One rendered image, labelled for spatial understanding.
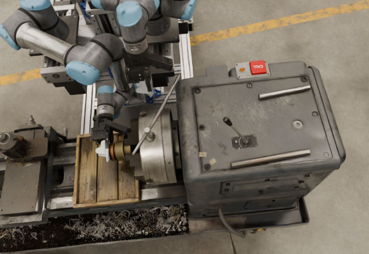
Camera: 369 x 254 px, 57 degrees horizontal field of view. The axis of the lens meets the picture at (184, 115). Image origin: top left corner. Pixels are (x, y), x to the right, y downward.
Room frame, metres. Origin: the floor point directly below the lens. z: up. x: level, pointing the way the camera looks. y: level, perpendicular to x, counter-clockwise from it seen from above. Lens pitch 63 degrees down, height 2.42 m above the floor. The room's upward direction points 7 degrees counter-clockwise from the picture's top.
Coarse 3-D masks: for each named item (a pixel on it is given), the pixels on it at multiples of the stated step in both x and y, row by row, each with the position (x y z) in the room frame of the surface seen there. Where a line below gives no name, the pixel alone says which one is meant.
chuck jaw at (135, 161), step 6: (126, 156) 0.51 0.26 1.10; (132, 156) 0.50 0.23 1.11; (138, 156) 0.50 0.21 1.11; (126, 162) 0.49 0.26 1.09; (132, 162) 0.48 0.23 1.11; (138, 162) 0.47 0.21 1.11; (132, 168) 0.46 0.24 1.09; (138, 168) 0.45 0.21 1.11; (138, 174) 0.42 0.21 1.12; (150, 180) 0.39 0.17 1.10
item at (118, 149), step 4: (112, 144) 0.57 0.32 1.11; (116, 144) 0.56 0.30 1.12; (120, 144) 0.56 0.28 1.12; (112, 148) 0.55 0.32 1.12; (116, 148) 0.54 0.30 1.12; (120, 148) 0.54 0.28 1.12; (124, 148) 0.54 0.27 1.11; (128, 148) 0.54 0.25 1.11; (132, 148) 0.56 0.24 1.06; (112, 152) 0.53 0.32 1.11; (116, 152) 0.53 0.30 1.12; (120, 152) 0.53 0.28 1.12; (124, 152) 0.53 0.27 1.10; (128, 152) 0.53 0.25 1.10; (112, 156) 0.52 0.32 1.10; (116, 156) 0.51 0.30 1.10; (120, 156) 0.51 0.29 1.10; (124, 156) 0.51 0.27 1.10; (112, 160) 0.51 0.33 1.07; (120, 160) 0.51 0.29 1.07
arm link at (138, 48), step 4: (144, 40) 0.71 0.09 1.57; (124, 44) 0.72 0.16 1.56; (128, 44) 0.70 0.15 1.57; (132, 44) 0.70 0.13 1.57; (136, 44) 0.70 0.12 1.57; (140, 44) 0.70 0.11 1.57; (144, 44) 0.71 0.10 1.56; (128, 48) 0.70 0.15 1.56; (132, 48) 0.69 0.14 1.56; (136, 48) 0.69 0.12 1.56; (140, 48) 0.69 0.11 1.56; (144, 48) 0.70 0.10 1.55; (128, 52) 0.69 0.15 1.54; (132, 52) 0.69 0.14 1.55; (136, 52) 0.69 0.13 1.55; (140, 52) 0.69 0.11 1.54
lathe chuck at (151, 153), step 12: (144, 120) 0.60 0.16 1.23; (156, 120) 0.59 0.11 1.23; (144, 132) 0.54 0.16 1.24; (156, 132) 0.54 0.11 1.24; (144, 144) 0.50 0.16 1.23; (156, 144) 0.49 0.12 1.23; (144, 156) 0.46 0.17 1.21; (156, 156) 0.45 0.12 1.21; (144, 168) 0.42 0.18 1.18; (156, 168) 0.42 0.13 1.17; (156, 180) 0.39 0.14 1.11
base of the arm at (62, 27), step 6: (54, 24) 1.13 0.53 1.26; (60, 24) 1.16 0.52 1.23; (66, 24) 1.19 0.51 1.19; (42, 30) 1.11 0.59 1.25; (48, 30) 1.11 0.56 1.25; (54, 30) 1.12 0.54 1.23; (60, 30) 1.13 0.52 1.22; (66, 30) 1.15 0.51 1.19; (54, 36) 1.11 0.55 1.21; (60, 36) 1.12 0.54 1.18; (66, 36) 1.13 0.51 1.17
